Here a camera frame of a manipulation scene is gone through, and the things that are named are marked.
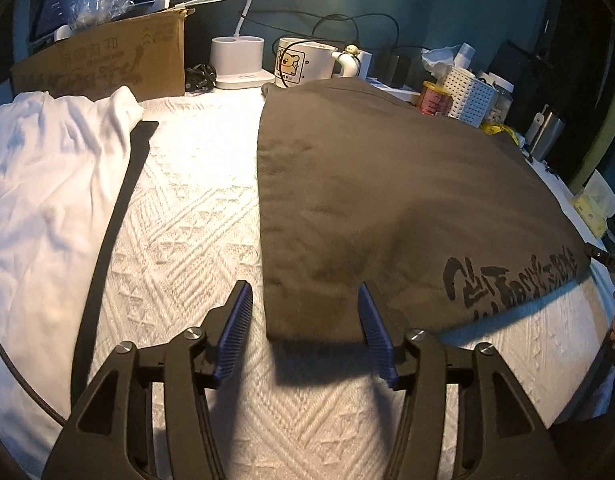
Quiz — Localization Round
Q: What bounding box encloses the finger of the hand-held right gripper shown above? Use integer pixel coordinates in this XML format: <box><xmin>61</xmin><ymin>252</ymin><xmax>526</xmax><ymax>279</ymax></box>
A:
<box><xmin>582</xmin><ymin>242</ymin><xmax>613</xmax><ymax>267</ymax></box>

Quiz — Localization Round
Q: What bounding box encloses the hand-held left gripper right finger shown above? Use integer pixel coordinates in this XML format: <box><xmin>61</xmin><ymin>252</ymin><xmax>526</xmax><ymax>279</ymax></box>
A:
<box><xmin>356</xmin><ymin>282</ymin><xmax>571</xmax><ymax>480</ymax></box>

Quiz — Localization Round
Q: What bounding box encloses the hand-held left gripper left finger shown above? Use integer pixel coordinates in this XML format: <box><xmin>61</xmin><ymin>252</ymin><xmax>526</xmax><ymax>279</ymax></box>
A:
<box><xmin>40</xmin><ymin>280</ymin><xmax>253</xmax><ymax>480</ymax></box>

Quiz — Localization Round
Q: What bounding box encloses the brown t-shirt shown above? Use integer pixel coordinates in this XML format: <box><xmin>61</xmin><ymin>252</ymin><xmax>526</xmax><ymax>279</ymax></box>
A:
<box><xmin>258</xmin><ymin>79</ymin><xmax>593</xmax><ymax>346</ymax></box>

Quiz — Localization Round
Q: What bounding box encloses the pale yellow tissue pack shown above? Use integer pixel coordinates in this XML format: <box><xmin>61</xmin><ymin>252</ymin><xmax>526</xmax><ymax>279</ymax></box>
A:
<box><xmin>572</xmin><ymin>170</ymin><xmax>615</xmax><ymax>238</ymax></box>

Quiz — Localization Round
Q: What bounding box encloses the white textured tablecloth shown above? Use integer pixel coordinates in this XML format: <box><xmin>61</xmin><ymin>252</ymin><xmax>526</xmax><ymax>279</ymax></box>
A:
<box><xmin>0</xmin><ymin>85</ymin><xmax>615</xmax><ymax>480</ymax></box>

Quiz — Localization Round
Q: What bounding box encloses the steel thermos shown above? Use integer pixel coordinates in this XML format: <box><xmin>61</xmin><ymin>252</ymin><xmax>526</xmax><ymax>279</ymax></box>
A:
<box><xmin>525</xmin><ymin>105</ymin><xmax>565</xmax><ymax>161</ymax></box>

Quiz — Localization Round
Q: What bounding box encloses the yellow snack packet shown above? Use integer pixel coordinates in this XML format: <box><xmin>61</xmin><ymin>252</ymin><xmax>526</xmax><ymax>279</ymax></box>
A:
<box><xmin>480</xmin><ymin>122</ymin><xmax>521</xmax><ymax>143</ymax></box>

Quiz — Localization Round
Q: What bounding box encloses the clear jar with white lid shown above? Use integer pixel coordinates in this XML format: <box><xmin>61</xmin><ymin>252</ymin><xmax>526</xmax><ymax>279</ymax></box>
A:
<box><xmin>480</xmin><ymin>72</ymin><xmax>514</xmax><ymax>126</ymax></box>

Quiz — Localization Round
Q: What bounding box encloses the white perforated basket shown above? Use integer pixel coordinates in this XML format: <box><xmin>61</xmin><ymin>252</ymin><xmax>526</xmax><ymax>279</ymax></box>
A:
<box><xmin>440</xmin><ymin>66</ymin><xmax>498</xmax><ymax>126</ymax></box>

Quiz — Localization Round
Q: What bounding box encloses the dark cabinet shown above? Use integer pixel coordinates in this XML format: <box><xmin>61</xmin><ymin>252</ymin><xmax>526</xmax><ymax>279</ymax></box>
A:
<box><xmin>487</xmin><ymin>40</ymin><xmax>543</xmax><ymax>111</ymax></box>

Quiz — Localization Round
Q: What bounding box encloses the red can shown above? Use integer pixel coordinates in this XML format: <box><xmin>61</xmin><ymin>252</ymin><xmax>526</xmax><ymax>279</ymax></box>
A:
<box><xmin>418</xmin><ymin>81</ymin><xmax>452</xmax><ymax>117</ymax></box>

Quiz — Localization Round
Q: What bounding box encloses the white power strip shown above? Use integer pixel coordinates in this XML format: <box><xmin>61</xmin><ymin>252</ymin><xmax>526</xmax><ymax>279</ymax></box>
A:
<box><xmin>370</xmin><ymin>79</ymin><xmax>422</xmax><ymax>106</ymax></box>

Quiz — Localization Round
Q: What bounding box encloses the white garment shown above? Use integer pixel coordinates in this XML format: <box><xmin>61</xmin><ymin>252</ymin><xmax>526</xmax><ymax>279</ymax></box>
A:
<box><xmin>0</xmin><ymin>85</ymin><xmax>143</xmax><ymax>453</ymax></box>

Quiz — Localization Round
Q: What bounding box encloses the white tissue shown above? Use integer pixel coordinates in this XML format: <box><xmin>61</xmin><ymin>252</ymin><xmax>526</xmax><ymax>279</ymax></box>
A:
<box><xmin>421</xmin><ymin>42</ymin><xmax>475</xmax><ymax>78</ymax></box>

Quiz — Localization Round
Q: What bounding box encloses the black charger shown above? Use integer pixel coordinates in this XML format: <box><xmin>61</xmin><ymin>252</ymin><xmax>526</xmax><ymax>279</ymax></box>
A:
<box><xmin>385</xmin><ymin>52</ymin><xmax>411</xmax><ymax>88</ymax></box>

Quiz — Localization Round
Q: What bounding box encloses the white desk lamp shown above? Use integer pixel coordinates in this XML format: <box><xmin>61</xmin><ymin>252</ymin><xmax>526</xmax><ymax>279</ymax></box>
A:
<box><xmin>210</xmin><ymin>0</ymin><xmax>277</xmax><ymax>90</ymax></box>

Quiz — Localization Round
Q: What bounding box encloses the white cartoon mug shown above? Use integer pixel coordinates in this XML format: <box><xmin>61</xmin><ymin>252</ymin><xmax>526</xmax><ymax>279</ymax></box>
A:
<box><xmin>274</xmin><ymin>36</ymin><xmax>361</xmax><ymax>88</ymax></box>

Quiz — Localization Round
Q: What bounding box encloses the cardboard box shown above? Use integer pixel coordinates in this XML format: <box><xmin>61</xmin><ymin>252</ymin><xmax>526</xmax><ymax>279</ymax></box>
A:
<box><xmin>10</xmin><ymin>7</ymin><xmax>188</xmax><ymax>101</ymax></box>

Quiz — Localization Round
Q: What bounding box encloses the teal curtain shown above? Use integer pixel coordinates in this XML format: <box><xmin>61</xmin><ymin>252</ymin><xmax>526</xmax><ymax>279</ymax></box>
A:
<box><xmin>188</xmin><ymin>0</ymin><xmax>563</xmax><ymax>76</ymax></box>

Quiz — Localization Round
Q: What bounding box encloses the olive door frame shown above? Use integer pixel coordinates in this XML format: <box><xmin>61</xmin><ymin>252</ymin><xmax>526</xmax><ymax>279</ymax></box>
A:
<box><xmin>567</xmin><ymin>25</ymin><xmax>615</xmax><ymax>196</ymax></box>

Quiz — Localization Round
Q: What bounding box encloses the black strap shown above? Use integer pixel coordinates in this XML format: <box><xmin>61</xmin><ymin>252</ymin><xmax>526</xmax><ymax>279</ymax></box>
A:
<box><xmin>70</xmin><ymin>120</ymin><xmax>159</xmax><ymax>411</ymax></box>

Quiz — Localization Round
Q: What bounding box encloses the black cable bundle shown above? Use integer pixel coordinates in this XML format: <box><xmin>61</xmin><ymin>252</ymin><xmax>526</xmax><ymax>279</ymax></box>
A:
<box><xmin>185</xmin><ymin>62</ymin><xmax>217</xmax><ymax>92</ymax></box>

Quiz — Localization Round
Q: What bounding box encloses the thin black charger cable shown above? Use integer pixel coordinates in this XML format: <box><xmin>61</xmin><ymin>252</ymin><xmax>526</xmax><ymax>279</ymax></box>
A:
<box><xmin>238</xmin><ymin>12</ymin><xmax>403</xmax><ymax>56</ymax></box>

